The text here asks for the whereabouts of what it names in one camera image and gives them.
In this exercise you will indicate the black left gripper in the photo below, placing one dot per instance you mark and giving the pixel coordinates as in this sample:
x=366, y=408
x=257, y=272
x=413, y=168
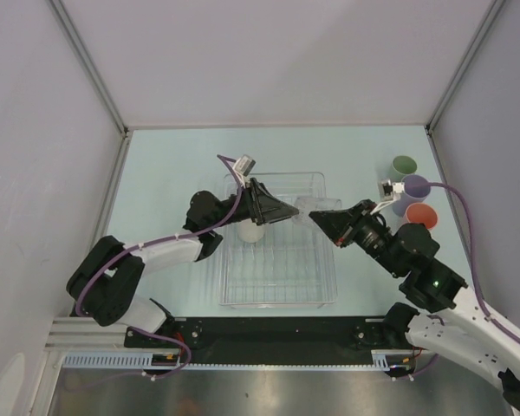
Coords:
x=258, y=202

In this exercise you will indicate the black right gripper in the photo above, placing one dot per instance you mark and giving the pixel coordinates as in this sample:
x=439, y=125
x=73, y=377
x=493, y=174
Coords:
x=343, y=225

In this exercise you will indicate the white ceramic mug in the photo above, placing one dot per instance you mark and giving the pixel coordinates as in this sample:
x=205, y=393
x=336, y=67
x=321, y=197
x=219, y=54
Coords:
x=249, y=232

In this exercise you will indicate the pink plastic cup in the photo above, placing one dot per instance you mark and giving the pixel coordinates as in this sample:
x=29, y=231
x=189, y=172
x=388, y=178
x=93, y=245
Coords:
x=420, y=213

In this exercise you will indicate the lavender plastic cup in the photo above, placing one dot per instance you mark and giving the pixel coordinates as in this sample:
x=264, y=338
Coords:
x=416, y=191

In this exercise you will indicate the light green plastic cup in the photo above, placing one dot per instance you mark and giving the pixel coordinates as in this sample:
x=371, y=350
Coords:
x=402, y=166

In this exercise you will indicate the clear glass cup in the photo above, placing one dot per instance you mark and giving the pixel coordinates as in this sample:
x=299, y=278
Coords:
x=305, y=205

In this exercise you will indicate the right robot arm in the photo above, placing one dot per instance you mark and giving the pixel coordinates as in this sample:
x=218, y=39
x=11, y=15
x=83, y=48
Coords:
x=445, y=314

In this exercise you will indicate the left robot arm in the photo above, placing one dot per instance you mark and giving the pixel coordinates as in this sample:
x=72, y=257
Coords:
x=104, y=286

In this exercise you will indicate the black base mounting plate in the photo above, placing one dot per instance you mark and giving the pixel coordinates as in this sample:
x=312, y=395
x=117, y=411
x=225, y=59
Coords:
x=351, y=332

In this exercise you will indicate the white wire dish rack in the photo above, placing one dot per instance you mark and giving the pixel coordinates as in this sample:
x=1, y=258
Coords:
x=290, y=266

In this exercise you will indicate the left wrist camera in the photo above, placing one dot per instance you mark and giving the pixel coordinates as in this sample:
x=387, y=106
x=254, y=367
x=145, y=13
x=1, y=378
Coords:
x=242, y=168

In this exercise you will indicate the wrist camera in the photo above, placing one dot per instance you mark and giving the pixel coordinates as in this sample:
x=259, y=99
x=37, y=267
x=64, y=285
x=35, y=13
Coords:
x=390, y=192
x=242, y=168

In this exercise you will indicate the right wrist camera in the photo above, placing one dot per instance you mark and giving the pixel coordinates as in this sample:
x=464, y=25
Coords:
x=390, y=192

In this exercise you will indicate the white slotted cable duct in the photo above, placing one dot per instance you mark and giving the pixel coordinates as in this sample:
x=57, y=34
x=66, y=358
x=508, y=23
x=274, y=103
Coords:
x=242, y=358

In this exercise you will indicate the right aluminium frame post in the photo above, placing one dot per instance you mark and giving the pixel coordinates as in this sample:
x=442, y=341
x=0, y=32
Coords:
x=477, y=41

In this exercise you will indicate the aluminium frame post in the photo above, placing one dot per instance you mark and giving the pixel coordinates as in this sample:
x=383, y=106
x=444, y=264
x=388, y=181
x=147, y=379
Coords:
x=477, y=41
x=86, y=61

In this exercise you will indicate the left aluminium frame post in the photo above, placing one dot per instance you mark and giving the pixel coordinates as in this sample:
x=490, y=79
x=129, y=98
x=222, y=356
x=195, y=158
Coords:
x=86, y=61

